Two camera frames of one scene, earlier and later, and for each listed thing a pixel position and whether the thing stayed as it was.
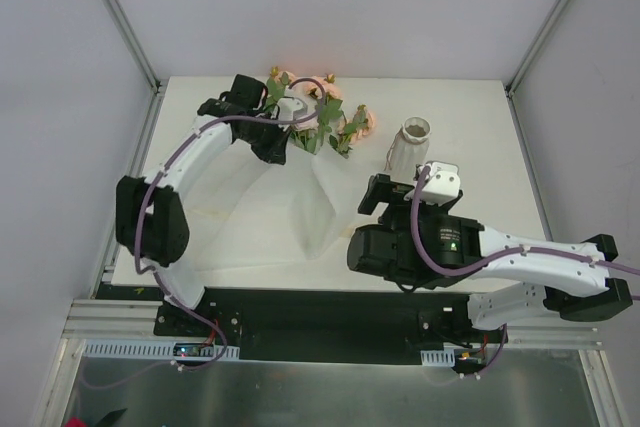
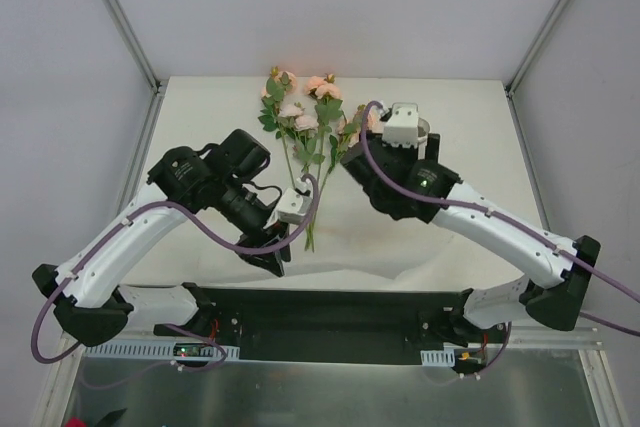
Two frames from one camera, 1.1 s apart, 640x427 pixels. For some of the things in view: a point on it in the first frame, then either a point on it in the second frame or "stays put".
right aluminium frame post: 519,71 stays put
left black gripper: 270,145 -> 267,245
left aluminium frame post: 121,19 stays put
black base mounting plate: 324,326 stays put
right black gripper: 379,195 -> 361,160
